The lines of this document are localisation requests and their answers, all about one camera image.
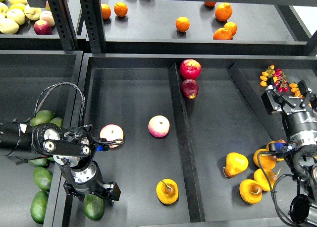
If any orange on shelf centre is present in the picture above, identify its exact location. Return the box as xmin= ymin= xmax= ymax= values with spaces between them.
xmin=175 ymin=16 xmax=190 ymax=32

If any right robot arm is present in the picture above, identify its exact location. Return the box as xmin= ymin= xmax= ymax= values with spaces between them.
xmin=261 ymin=80 xmax=317 ymax=227

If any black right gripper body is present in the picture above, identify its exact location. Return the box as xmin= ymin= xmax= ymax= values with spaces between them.
xmin=282 ymin=111 xmax=317 ymax=142

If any red apple on left shelf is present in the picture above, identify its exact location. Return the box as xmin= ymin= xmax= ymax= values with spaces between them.
xmin=34 ymin=20 xmax=52 ymax=35

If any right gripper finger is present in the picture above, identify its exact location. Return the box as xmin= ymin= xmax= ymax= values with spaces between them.
xmin=297 ymin=80 xmax=317 ymax=108
xmin=261 ymin=85 xmax=296 ymax=114

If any large orange on shelf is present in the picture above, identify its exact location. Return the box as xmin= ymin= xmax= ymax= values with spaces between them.
xmin=215 ymin=2 xmax=233 ymax=21

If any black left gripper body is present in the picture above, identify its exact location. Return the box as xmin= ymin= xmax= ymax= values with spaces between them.
xmin=61 ymin=160 xmax=104 ymax=199

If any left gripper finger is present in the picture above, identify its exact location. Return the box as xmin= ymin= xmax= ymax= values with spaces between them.
xmin=102 ymin=181 xmax=121 ymax=206
xmin=63 ymin=181 xmax=83 ymax=200

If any dark red apple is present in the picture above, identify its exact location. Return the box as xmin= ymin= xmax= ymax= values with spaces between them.
xmin=180 ymin=79 xmax=199 ymax=100

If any pale yellow apple front left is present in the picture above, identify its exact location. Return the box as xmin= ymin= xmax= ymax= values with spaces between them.
xmin=0 ymin=18 xmax=19 ymax=34

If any pale yellow apple middle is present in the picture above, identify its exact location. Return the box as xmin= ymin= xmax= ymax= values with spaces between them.
xmin=6 ymin=9 xmax=26 ymax=26

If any pink apple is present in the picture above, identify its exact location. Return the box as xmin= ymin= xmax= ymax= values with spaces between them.
xmin=100 ymin=124 xmax=124 ymax=144
xmin=148 ymin=115 xmax=170 ymax=138

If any cherry tomato bunch top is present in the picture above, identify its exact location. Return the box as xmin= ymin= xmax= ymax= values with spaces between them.
xmin=260 ymin=65 xmax=289 ymax=93

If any orange front right shelf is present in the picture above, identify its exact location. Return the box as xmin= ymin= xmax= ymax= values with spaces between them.
xmin=213 ymin=27 xmax=233 ymax=40

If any orange at shelf back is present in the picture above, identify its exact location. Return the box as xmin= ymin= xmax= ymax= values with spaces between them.
xmin=204 ymin=1 xmax=217 ymax=7

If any pink apple left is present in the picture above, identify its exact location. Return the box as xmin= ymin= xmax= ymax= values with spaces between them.
xmin=100 ymin=124 xmax=124 ymax=144

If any black upper shelf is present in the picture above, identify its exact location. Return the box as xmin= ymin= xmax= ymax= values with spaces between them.
xmin=104 ymin=0 xmax=315 ymax=55

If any black middle divided tray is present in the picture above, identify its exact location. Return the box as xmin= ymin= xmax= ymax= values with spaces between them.
xmin=53 ymin=54 xmax=317 ymax=227

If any green avocado centre cluster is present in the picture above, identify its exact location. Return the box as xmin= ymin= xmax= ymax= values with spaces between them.
xmin=28 ymin=158 xmax=49 ymax=167

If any bright red apple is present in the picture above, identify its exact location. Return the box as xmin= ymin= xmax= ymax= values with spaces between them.
xmin=180 ymin=59 xmax=202 ymax=80

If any pale yellow apple with stem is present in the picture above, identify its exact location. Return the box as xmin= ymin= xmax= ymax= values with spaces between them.
xmin=24 ymin=4 xmax=42 ymax=21

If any orange on shelf left edge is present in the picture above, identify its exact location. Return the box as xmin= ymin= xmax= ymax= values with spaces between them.
xmin=101 ymin=3 xmax=111 ymax=20

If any yellow pear leftmost of pile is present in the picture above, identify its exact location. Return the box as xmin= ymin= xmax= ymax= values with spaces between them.
xmin=223 ymin=152 xmax=249 ymax=178

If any black perforated shelf post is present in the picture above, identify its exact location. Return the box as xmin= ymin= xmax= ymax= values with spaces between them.
xmin=79 ymin=0 xmax=106 ymax=54

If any pink apple centre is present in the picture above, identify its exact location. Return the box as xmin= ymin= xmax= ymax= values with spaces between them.
xmin=148 ymin=115 xmax=170 ymax=138

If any black left tray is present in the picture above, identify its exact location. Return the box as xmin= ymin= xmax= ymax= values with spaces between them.
xmin=0 ymin=50 xmax=83 ymax=227

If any pale peach on left shelf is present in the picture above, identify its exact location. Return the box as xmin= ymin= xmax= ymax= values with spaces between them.
xmin=40 ymin=10 xmax=55 ymax=27

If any orange behind front right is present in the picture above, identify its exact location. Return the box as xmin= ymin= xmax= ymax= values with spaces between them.
xmin=224 ymin=22 xmax=237 ymax=36

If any orange cherry tomato vine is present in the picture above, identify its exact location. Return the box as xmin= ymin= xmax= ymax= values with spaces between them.
xmin=289 ymin=83 xmax=311 ymax=108

